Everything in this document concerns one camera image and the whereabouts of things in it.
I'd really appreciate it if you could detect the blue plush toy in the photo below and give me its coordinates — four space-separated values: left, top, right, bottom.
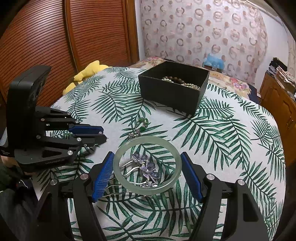
203 53 226 70

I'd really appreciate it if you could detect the dark folded clothes stack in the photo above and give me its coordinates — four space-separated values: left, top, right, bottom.
269 57 282 73

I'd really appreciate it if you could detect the purple flower silver hairpin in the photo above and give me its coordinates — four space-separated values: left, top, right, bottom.
102 154 163 199

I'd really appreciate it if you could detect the brown wooden bead bracelet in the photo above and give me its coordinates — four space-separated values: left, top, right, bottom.
163 75 186 84

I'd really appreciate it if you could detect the navy bed sheet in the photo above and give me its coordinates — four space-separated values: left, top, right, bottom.
247 83 262 102

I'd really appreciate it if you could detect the wooden louvred wardrobe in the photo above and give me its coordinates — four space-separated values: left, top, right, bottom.
0 0 139 107

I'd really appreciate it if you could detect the pale jade bangle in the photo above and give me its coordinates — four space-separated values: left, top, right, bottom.
113 136 181 191

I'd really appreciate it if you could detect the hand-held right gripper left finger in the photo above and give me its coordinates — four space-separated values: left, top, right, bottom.
35 152 116 241

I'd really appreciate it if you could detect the yellow plush toy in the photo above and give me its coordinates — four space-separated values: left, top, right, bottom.
62 61 110 95

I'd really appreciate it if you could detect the green stone silver necklace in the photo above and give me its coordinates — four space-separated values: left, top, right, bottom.
128 118 150 140

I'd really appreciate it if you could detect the wooden side cabinet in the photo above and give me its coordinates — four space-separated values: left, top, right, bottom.
259 72 296 168

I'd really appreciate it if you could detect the white pearl bracelet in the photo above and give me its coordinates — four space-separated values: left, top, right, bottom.
162 77 201 90

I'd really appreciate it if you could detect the ring pattern wall curtain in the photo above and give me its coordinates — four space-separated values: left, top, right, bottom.
140 0 269 84

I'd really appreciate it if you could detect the black square box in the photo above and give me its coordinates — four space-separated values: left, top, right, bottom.
138 61 210 116

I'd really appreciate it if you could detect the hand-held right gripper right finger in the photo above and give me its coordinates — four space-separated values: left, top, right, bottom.
180 152 270 241

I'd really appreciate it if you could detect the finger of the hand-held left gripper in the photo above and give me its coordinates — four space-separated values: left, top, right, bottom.
35 107 104 138
15 134 108 173

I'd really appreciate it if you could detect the patterned folded cloth stack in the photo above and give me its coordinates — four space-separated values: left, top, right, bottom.
276 66 296 90

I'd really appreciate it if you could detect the palm leaf print tablecloth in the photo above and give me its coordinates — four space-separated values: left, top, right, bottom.
35 66 286 241

